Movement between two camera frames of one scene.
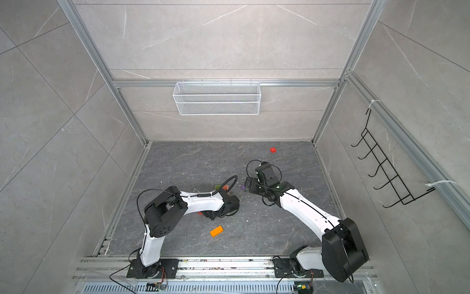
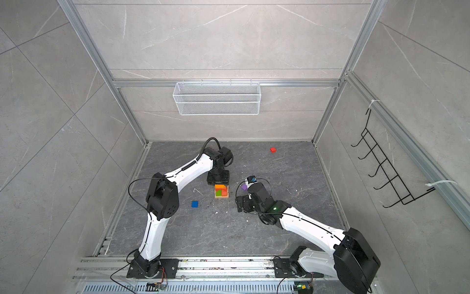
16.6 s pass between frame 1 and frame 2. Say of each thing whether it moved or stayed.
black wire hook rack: stayed
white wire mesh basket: stayed
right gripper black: moved
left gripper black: moved
